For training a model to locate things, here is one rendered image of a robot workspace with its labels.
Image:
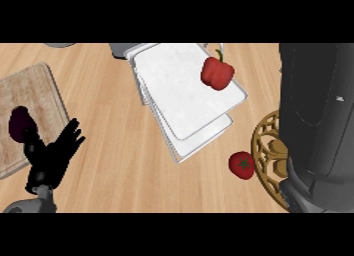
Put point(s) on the wooden cutting board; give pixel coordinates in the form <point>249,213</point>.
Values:
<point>18,93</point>

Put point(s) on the dark purple eggplant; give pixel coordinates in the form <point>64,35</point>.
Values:
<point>21,123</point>

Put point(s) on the white tiered shelf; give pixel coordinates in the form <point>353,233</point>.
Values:
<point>181,93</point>

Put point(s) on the red tomato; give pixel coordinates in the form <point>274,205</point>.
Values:
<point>243,165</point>

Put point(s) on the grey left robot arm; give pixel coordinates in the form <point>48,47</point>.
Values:
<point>35,206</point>

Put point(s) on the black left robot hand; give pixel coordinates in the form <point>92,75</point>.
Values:
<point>49,160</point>

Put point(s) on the red bell pepper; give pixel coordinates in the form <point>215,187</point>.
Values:
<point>218,74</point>

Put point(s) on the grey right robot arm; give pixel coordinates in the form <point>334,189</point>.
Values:
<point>329,116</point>

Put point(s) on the grey block object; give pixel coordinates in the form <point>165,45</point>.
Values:
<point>119,50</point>

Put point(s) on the gold openwork round placemat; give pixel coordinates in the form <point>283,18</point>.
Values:
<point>264,150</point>

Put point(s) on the grey round object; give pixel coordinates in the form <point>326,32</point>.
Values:
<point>61,44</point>

